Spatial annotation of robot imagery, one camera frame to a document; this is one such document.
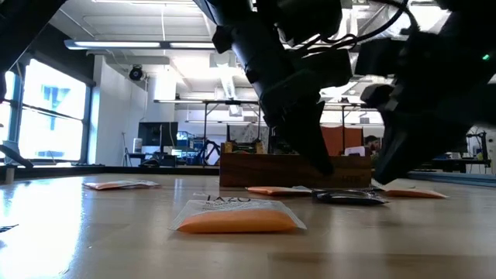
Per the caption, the person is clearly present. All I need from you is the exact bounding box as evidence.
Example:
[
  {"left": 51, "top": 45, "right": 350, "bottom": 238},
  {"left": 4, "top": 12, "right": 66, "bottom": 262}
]
[{"left": 363, "top": 135, "right": 381, "bottom": 156}]

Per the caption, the black table edge frame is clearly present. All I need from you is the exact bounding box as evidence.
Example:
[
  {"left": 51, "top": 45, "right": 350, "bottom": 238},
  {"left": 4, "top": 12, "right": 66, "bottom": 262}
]
[{"left": 0, "top": 165, "right": 496, "bottom": 188}]

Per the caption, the black diagonal strut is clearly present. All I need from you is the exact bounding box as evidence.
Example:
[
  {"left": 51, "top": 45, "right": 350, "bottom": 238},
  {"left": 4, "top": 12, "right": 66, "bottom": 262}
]
[{"left": 0, "top": 141, "right": 35, "bottom": 184}]

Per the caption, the dark silver foil tea packet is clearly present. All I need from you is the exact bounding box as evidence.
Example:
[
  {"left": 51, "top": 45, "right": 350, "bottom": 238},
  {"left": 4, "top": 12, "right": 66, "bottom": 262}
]
[{"left": 312, "top": 188, "right": 388, "bottom": 206}]

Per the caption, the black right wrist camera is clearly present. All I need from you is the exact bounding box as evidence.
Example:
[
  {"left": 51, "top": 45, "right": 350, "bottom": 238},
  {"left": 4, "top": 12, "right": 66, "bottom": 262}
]
[{"left": 354, "top": 36, "right": 408, "bottom": 77}]

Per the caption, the long ceiling light strip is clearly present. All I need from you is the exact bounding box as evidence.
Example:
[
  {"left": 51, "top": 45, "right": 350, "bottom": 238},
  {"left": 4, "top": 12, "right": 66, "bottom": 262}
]
[
  {"left": 169, "top": 41, "right": 216, "bottom": 50},
  {"left": 64, "top": 38, "right": 162, "bottom": 50}
]

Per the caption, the large bright window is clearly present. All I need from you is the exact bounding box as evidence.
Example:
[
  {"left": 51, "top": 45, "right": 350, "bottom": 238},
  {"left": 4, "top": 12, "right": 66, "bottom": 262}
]
[{"left": 0, "top": 57, "right": 91, "bottom": 164}]

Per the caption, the black ceiling camera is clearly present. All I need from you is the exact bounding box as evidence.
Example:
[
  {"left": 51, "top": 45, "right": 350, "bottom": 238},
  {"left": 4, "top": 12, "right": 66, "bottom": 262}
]
[{"left": 129, "top": 64, "right": 145, "bottom": 82}]

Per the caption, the dark background desk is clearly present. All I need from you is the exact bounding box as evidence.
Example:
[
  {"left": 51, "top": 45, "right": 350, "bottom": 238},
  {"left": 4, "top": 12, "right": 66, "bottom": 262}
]
[{"left": 429, "top": 157, "right": 492, "bottom": 174}]

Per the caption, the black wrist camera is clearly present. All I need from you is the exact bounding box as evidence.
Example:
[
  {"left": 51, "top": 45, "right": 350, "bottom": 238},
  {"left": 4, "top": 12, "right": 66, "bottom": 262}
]
[
  {"left": 354, "top": 36, "right": 408, "bottom": 77},
  {"left": 278, "top": 0, "right": 344, "bottom": 44}
]

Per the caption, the black computer monitor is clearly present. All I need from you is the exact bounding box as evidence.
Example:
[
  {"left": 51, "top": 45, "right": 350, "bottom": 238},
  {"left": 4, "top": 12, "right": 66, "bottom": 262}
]
[{"left": 137, "top": 121, "right": 179, "bottom": 147}]

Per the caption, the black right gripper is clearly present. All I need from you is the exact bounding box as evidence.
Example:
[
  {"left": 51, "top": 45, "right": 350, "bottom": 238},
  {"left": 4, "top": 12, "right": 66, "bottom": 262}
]
[{"left": 359, "top": 77, "right": 467, "bottom": 186}]

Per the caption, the dark wooden tea box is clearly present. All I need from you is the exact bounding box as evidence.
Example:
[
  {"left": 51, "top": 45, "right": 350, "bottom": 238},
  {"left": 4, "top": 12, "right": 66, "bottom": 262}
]
[{"left": 219, "top": 152, "right": 373, "bottom": 189}]

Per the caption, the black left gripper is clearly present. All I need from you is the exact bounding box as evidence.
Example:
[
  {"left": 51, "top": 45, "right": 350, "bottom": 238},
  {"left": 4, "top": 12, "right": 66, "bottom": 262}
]
[{"left": 211, "top": 22, "right": 354, "bottom": 177}]

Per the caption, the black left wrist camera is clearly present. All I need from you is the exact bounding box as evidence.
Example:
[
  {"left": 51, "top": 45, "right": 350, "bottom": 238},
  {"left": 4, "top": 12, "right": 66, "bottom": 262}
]
[{"left": 278, "top": 0, "right": 344, "bottom": 44}]

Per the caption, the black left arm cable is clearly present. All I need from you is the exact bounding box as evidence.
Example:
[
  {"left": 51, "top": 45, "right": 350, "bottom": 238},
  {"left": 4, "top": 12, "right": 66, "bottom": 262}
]
[{"left": 298, "top": 0, "right": 420, "bottom": 52}]

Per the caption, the black metal workstation frame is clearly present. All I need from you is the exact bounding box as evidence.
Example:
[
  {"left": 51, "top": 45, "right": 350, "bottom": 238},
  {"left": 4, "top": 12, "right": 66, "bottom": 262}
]
[{"left": 153, "top": 99, "right": 272, "bottom": 156}]

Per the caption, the Tazo orange white tea packet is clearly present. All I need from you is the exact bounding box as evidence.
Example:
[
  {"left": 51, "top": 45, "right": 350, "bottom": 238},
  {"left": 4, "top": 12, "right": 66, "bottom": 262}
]
[{"left": 168, "top": 193, "right": 308, "bottom": 235}]

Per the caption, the orange partition panel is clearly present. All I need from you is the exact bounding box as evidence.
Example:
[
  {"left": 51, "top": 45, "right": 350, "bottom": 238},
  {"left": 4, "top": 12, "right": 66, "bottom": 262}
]
[{"left": 320, "top": 126, "right": 364, "bottom": 156}]

